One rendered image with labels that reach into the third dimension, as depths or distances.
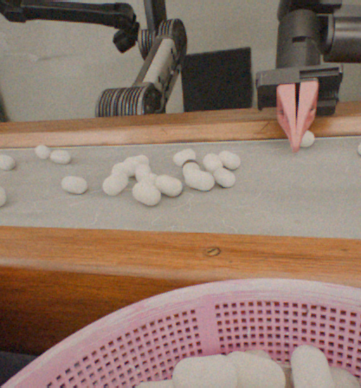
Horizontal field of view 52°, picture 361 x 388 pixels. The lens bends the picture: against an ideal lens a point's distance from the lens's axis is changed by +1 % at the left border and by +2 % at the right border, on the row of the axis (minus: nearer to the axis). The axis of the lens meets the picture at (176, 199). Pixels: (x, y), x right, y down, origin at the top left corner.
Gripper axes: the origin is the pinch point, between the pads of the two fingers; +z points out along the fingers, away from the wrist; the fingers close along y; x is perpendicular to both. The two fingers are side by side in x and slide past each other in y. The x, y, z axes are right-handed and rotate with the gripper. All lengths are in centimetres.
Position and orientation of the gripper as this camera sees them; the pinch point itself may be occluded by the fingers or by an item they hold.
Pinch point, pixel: (295, 144)
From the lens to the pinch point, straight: 47.5
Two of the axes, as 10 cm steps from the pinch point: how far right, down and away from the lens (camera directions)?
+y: 9.6, 0.2, -2.9
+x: 2.6, 4.2, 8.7
